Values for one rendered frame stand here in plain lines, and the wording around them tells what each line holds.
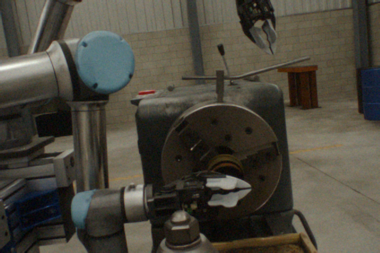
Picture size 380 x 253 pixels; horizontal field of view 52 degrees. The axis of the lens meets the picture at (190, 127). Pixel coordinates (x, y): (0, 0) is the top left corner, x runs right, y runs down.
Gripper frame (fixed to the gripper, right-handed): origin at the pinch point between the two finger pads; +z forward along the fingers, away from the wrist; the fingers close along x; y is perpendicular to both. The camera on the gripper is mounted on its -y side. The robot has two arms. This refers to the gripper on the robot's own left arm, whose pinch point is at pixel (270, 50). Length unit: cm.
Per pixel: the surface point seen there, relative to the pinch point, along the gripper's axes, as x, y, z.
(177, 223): -30, 68, 9
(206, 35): 54, -1014, -63
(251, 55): 149, -1030, 43
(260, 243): -25, 19, 40
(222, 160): -24.2, 21.5, 16.4
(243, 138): -17.3, 9.9, 16.5
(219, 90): -17.4, 6.5, 3.0
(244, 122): -15.4, 9.9, 12.9
